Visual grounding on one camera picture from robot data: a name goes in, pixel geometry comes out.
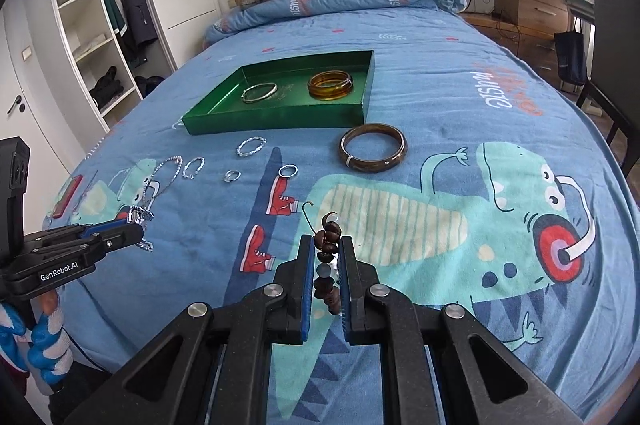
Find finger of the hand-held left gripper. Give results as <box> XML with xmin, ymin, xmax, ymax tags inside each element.
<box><xmin>22</xmin><ymin>217</ymin><xmax>128</xmax><ymax>252</ymax></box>
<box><xmin>27</xmin><ymin>223</ymin><xmax>147</xmax><ymax>268</ymax></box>

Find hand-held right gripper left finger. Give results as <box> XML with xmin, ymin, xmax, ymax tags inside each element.
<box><xmin>62</xmin><ymin>234</ymin><xmax>316</xmax><ymax>425</ymax></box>

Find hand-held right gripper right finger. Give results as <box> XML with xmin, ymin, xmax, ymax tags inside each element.
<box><xmin>339</xmin><ymin>236</ymin><xmax>586</xmax><ymax>425</ymax></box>

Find brown beaded bracelet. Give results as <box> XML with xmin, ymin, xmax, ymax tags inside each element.
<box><xmin>297</xmin><ymin>201</ymin><xmax>346</xmax><ymax>313</ymax></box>

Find silver bead chain bracelet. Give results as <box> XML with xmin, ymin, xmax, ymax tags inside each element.
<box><xmin>140</xmin><ymin>155</ymin><xmax>183</xmax><ymax>212</ymax></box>

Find twisted silver hoop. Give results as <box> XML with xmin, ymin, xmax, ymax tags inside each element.
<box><xmin>236</xmin><ymin>136</ymin><xmax>267</xmax><ymax>157</ymax></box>
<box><xmin>182</xmin><ymin>155</ymin><xmax>206</xmax><ymax>180</ymax></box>

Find dark brown bangle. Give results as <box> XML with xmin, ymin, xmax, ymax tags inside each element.
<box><xmin>339</xmin><ymin>124</ymin><xmax>408</xmax><ymax>173</ymax></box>

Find green tray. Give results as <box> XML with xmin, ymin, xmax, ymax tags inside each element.
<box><xmin>181</xmin><ymin>50</ymin><xmax>376</xmax><ymax>136</ymax></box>

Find thin silver bangle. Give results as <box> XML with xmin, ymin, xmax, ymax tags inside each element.
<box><xmin>241</xmin><ymin>82</ymin><xmax>279</xmax><ymax>105</ymax></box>

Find amber bangle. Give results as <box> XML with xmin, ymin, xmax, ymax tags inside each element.
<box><xmin>325</xmin><ymin>70</ymin><xmax>356</xmax><ymax>94</ymax></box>
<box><xmin>307</xmin><ymin>72</ymin><xmax>351</xmax><ymax>102</ymax></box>

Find person's left hand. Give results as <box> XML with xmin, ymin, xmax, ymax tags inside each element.
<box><xmin>0</xmin><ymin>290</ymin><xmax>76</xmax><ymax>388</ymax></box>

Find white door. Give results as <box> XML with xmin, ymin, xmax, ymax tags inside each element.
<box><xmin>0</xmin><ymin>5</ymin><xmax>86</xmax><ymax>186</ymax></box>

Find dark bundle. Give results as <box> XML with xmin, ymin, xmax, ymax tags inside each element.
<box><xmin>134</xmin><ymin>74</ymin><xmax>166</xmax><ymax>98</ymax></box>

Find folded light clothes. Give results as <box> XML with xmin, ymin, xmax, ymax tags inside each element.
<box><xmin>75</xmin><ymin>32</ymin><xmax>118</xmax><ymax>62</ymax></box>

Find dark hanging jacket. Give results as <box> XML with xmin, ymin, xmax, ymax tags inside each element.
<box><xmin>117</xmin><ymin>0</ymin><xmax>160</xmax><ymax>68</ymax></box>

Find blue dinosaur bed sheet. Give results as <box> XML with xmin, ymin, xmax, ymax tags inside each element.
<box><xmin>42</xmin><ymin>12</ymin><xmax>640</xmax><ymax>425</ymax></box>

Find green and white garment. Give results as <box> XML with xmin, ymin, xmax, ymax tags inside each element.
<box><xmin>97</xmin><ymin>0</ymin><xmax>126</xmax><ymax>37</ymax></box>

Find white open shelf unit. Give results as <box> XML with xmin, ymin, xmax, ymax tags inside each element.
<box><xmin>47</xmin><ymin>0</ymin><xmax>161</xmax><ymax>133</ymax></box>

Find folded blue quilt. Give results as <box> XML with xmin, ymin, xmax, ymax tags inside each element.
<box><xmin>202</xmin><ymin>0</ymin><xmax>468</xmax><ymax>48</ymax></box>

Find black tote bag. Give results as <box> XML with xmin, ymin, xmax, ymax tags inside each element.
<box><xmin>553</xmin><ymin>18</ymin><xmax>588</xmax><ymax>93</ymax></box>

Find wooden drawer cabinet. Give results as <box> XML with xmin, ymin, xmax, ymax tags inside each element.
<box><xmin>492</xmin><ymin>0</ymin><xmax>573</xmax><ymax>76</ymax></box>

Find grey desk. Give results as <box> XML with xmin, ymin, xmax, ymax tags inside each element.
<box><xmin>562</xmin><ymin>0</ymin><xmax>598</xmax><ymax>26</ymax></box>

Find grey chair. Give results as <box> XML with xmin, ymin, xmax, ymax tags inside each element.
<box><xmin>575</xmin><ymin>0</ymin><xmax>640</xmax><ymax>178</ymax></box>

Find black cable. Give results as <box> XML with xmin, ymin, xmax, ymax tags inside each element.
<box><xmin>477</xmin><ymin>0</ymin><xmax>521</xmax><ymax>43</ymax></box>

